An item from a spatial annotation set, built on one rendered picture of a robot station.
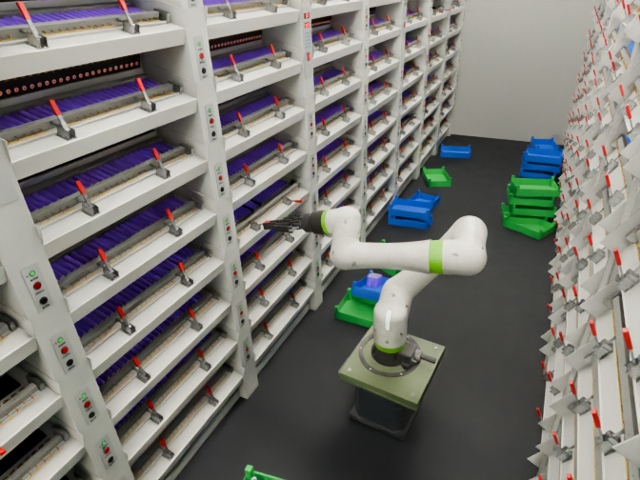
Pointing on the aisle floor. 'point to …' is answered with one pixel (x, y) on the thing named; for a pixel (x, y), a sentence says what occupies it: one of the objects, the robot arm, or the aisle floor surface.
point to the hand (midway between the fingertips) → (271, 225)
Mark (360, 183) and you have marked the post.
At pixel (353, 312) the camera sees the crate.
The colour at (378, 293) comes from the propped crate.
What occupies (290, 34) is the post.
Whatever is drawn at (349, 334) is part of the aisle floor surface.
